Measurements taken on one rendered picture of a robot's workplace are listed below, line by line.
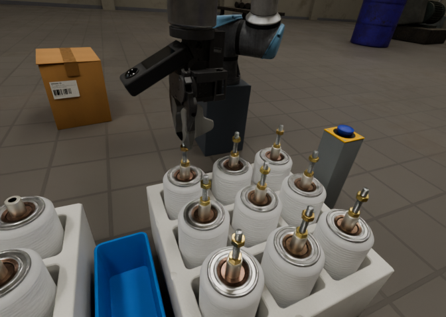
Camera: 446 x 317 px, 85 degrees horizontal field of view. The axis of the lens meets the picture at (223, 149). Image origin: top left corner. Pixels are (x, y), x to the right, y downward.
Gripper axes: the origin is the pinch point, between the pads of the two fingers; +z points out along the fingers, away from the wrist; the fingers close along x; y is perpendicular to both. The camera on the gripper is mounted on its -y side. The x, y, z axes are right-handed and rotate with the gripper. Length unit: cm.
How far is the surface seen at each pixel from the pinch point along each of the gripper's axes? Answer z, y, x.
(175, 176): 9.1, -1.4, 0.5
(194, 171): 9.1, 2.9, 0.3
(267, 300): 16.4, 3.9, -26.9
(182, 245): 14.3, -5.1, -12.9
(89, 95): 20, -12, 85
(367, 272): 16.4, 23.4, -31.7
